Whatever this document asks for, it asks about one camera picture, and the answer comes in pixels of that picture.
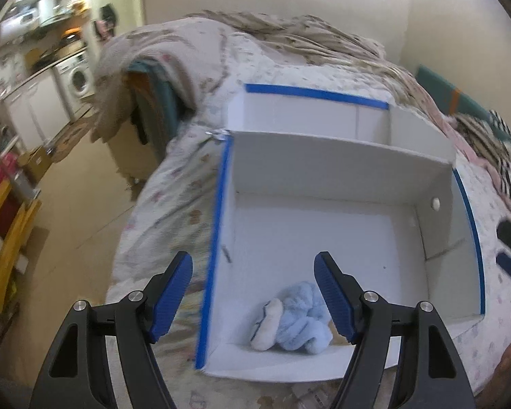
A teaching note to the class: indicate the black white striped cloth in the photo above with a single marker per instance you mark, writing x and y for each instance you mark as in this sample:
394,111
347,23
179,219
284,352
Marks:
491,140

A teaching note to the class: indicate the teal orange cushion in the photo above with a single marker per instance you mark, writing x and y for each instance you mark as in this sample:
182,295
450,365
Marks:
449,98

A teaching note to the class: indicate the brown cardboard box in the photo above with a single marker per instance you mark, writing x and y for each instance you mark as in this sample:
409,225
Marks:
35,164

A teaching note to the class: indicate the light blue fluffy sock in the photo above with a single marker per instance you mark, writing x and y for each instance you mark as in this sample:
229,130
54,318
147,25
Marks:
296,320

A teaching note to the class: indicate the white washing machine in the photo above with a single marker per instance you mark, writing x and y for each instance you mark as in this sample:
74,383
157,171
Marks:
76,79

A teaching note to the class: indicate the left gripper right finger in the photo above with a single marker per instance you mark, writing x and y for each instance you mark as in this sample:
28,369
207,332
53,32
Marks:
365,322

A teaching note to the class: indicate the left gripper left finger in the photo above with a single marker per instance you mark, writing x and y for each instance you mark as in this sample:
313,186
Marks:
141,319

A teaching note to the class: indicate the white cardboard box blue tape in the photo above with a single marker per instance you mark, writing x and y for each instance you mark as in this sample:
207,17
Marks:
304,171

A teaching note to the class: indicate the floral patterned bed quilt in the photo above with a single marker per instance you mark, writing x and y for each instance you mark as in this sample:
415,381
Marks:
195,66

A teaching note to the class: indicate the yellow wooden rack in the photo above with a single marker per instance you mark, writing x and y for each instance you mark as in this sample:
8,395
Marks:
15,239

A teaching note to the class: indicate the white kitchen cabinet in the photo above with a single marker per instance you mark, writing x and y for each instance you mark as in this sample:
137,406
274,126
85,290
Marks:
37,111

